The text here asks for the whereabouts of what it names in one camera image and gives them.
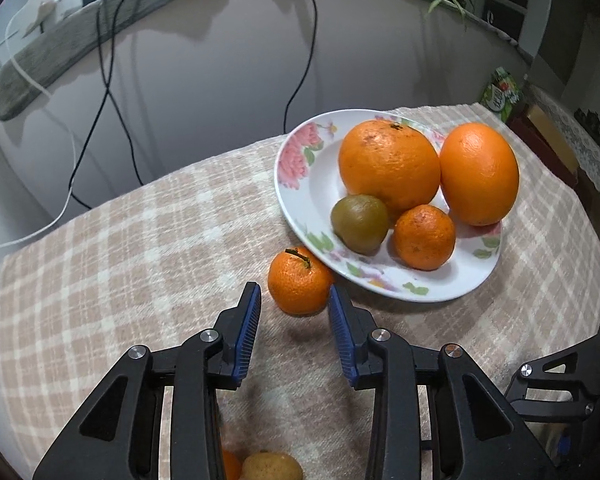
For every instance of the white power strip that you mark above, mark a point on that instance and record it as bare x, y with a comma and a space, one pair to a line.
55, 2

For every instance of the beige checked tablecloth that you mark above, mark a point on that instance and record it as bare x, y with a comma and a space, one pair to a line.
130, 260

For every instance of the large smooth oval orange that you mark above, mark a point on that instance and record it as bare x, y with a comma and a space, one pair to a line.
479, 174

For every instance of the green-brown kiwi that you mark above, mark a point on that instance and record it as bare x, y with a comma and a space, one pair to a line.
360, 222

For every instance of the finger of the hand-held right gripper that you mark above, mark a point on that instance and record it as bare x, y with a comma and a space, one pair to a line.
555, 402
562, 447

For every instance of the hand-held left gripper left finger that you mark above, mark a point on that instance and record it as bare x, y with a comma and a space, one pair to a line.
247, 340

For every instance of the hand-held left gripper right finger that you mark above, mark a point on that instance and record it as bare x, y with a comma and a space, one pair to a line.
341, 340

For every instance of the small brown kiwi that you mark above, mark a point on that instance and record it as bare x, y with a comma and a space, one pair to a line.
272, 467

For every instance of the large orange with stem scar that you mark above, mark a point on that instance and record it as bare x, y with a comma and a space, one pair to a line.
389, 165

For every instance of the white window frame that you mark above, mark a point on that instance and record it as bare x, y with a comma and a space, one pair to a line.
540, 20

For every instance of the white lace cloth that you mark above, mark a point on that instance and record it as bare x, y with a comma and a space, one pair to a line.
575, 142

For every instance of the white floral plate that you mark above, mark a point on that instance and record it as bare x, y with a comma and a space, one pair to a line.
430, 285

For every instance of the green printed carton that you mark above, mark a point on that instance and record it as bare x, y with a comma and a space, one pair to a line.
502, 94

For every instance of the small tangerine with stem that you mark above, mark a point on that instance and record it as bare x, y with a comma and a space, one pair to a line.
300, 282

